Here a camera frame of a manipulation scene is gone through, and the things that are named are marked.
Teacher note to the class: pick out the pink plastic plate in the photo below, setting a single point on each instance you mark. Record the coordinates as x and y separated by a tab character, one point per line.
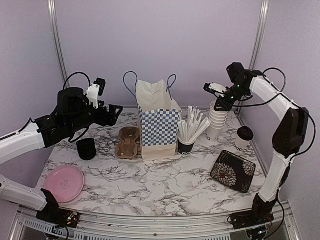
65	183

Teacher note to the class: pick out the stack of black cup lids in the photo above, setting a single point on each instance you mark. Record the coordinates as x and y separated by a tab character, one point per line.
86	149

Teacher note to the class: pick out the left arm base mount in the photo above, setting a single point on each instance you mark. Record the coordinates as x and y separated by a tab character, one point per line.
52	213

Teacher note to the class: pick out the white wrapped straws bundle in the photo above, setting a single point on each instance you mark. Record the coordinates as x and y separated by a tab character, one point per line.
195	124

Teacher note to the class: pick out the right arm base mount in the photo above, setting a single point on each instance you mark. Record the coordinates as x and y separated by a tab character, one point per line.
252	216

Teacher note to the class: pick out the left aluminium frame post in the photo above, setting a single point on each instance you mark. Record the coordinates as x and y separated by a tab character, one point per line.
57	41

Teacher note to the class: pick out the right aluminium frame post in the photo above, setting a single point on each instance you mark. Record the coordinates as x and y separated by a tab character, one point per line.
260	33

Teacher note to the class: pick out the blue checkered paper bag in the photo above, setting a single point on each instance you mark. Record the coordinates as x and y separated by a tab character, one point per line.
158	116

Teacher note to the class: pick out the brown cardboard cup carrier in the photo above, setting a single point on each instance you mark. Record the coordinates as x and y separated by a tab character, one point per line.
127	148

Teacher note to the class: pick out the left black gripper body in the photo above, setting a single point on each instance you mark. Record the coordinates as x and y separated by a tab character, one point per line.
101	120

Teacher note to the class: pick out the black plastic cup lid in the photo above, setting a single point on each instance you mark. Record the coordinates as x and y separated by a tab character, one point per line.
245	133

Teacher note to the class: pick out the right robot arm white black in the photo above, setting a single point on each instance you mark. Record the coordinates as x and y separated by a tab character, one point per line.
288	137

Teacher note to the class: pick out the black cup holding straws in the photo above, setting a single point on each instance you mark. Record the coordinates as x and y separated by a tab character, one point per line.
183	147

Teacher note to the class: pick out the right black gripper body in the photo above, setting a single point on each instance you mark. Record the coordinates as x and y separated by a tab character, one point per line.
237	92

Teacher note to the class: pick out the white paper cup GOOD print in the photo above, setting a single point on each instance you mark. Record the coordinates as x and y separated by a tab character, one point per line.
240	144

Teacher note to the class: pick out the aluminium frame post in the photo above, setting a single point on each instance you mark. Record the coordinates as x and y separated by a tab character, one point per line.
260	33
57	41

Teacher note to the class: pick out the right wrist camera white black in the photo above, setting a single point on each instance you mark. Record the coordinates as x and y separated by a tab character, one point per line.
215	88

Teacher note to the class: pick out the stack of white paper cups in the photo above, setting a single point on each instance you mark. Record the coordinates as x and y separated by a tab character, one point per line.
218	120

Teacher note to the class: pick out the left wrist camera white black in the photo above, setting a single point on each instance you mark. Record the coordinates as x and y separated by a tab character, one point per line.
95	90

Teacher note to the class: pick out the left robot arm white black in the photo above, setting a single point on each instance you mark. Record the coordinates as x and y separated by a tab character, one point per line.
76	110

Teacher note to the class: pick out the aluminium front rail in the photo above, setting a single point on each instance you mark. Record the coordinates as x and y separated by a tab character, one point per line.
98	226

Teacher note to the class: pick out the black floral square dish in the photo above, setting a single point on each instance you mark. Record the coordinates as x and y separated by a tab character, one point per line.
233	171

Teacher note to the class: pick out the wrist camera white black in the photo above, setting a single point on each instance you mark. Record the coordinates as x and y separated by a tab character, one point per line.
95	90
215	88

